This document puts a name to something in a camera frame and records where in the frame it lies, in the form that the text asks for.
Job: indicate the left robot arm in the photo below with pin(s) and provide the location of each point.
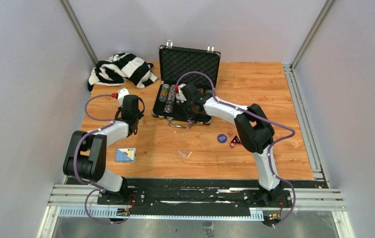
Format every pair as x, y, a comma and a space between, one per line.
86, 156

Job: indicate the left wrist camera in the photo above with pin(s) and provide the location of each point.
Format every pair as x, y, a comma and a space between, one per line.
121, 94

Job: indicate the blue small blind button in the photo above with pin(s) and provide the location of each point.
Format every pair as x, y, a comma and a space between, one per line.
222, 138

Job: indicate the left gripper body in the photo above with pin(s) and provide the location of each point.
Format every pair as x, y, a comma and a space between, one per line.
138, 116

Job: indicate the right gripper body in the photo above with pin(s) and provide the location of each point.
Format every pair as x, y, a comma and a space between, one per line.
190, 104

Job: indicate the blue card deck box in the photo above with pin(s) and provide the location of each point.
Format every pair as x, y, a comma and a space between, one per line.
125, 155

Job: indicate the clear dealer button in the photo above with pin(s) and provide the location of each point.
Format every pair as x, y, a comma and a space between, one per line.
183, 154

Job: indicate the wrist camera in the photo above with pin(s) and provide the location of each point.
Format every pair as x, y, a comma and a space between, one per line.
180, 96
121, 94

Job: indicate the black white striped cloth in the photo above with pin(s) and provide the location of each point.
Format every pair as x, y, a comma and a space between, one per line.
120, 68

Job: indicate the black poker set case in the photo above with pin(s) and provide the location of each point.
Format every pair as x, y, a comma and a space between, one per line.
184, 65

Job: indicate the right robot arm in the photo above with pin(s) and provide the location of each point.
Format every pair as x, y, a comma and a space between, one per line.
254, 131

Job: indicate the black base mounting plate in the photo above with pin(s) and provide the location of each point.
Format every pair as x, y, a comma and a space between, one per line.
197, 197

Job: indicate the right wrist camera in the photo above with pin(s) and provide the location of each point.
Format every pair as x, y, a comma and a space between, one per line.
180, 96

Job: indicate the red triangular button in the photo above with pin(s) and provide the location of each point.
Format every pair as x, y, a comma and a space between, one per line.
235, 140

